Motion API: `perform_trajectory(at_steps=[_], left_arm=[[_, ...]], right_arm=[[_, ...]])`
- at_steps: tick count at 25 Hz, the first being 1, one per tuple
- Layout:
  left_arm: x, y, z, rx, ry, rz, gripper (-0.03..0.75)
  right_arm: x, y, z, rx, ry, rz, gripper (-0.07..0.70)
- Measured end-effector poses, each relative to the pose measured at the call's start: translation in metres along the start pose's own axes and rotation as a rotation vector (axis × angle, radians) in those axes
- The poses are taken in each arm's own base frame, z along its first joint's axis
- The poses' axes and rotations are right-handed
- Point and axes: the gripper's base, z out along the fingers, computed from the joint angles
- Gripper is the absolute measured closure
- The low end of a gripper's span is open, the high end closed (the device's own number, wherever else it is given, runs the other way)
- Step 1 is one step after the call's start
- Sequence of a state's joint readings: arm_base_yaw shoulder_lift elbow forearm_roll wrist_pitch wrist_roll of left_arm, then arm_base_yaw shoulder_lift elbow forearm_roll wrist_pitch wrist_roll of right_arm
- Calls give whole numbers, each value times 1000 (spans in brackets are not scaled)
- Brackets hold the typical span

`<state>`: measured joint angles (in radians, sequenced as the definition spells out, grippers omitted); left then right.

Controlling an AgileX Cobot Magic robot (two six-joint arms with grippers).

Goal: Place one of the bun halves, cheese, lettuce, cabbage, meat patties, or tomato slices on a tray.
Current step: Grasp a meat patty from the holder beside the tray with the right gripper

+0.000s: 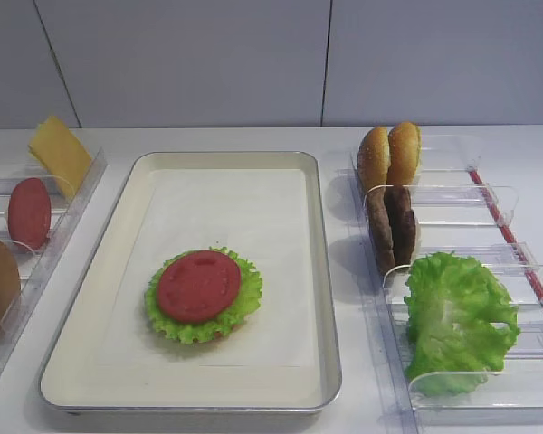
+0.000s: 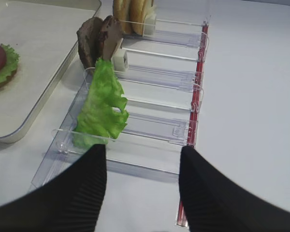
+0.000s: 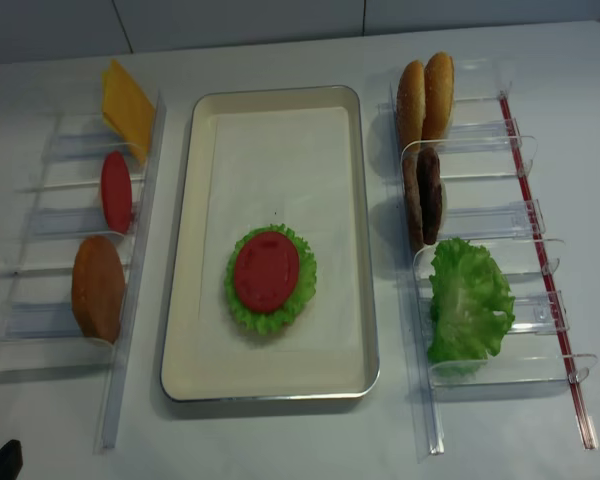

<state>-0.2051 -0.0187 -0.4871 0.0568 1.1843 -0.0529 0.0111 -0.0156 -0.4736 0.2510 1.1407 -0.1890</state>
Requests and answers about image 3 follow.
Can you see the lettuce leaf in rack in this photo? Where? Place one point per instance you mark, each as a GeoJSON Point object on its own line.
{"type": "Point", "coordinates": [472, 308]}

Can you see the black object at corner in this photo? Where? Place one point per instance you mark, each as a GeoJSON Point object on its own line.
{"type": "Point", "coordinates": [11, 460]}

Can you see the yellow cheese slices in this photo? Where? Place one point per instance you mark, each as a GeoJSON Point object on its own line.
{"type": "Point", "coordinates": [127, 110]}

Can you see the cream metal tray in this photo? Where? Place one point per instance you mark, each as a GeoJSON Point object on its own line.
{"type": "Point", "coordinates": [289, 157]}

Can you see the left clear acrylic rack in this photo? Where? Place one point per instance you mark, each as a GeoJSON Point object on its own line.
{"type": "Point", "coordinates": [61, 208]}

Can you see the left sesame bun half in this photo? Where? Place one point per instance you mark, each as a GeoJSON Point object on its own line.
{"type": "Point", "coordinates": [410, 104]}

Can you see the lettuce leaf on tray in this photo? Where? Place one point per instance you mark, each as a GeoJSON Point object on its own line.
{"type": "Point", "coordinates": [274, 322]}

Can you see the sesame bun half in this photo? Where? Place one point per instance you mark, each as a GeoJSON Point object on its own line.
{"type": "Point", "coordinates": [439, 95]}
{"type": "Point", "coordinates": [410, 104]}

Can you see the tomato slice on tray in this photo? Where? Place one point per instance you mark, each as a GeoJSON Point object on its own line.
{"type": "Point", "coordinates": [266, 272]}

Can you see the right sesame bun half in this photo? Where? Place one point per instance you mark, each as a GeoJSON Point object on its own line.
{"type": "Point", "coordinates": [439, 95]}

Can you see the brown meat patty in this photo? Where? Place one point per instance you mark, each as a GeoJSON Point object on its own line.
{"type": "Point", "coordinates": [430, 191]}
{"type": "Point", "coordinates": [413, 206]}

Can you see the right clear acrylic rack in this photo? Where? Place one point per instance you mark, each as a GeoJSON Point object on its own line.
{"type": "Point", "coordinates": [485, 165]}

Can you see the red tomato slice in rack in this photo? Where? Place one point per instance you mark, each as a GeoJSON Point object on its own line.
{"type": "Point", "coordinates": [116, 193]}

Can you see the clear acrylic rack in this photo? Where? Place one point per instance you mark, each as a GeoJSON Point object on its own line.
{"type": "Point", "coordinates": [61, 208]}
{"type": "Point", "coordinates": [485, 165]}

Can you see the brown bun in left rack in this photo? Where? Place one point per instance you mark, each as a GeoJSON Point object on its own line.
{"type": "Point", "coordinates": [97, 291]}

